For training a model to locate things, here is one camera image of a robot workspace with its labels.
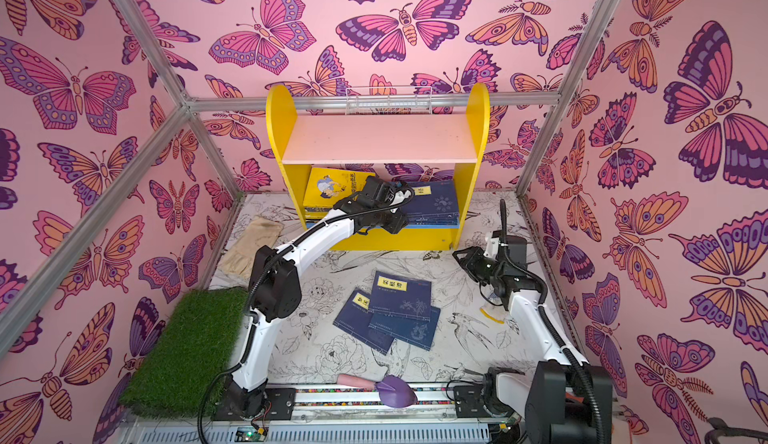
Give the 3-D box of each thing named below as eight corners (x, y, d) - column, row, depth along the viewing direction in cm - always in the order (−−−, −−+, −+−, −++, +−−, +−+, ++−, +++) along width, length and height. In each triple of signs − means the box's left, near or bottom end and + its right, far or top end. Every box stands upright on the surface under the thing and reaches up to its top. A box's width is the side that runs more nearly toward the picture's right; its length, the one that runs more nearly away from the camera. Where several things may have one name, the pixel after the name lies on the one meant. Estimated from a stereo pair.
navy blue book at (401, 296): (369, 314, 91) (368, 309, 88) (376, 277, 99) (376, 271, 96) (429, 323, 89) (430, 318, 86) (432, 285, 97) (433, 279, 94)
